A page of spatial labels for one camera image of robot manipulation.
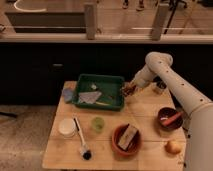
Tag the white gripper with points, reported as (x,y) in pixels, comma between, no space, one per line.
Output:
(133,84)

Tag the dark grape bunch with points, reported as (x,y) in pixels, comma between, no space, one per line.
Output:
(126,91)

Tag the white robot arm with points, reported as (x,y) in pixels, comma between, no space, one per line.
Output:
(199,148)

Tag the green plastic cup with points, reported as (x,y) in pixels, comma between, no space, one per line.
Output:
(97,124)

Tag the small dark jar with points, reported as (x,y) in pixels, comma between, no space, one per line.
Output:
(160,87)

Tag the green plastic tray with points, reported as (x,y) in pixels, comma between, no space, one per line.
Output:
(109,86)

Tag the orange carrot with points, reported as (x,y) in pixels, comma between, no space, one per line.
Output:
(171,119)

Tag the dark brown bowl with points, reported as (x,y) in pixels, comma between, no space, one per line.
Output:
(165,113)

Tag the beige block in bowl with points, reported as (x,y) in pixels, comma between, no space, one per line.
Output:
(127,137)

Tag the grey folded cloth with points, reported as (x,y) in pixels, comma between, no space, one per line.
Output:
(89,97)

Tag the terracotta bowl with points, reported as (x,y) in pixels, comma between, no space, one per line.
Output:
(133,150)

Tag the yellow onion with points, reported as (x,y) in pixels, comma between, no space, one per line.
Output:
(173,147)

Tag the white round lid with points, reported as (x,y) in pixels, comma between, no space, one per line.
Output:
(67,127)

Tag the black white dish brush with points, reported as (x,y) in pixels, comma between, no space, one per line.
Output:
(84,149)

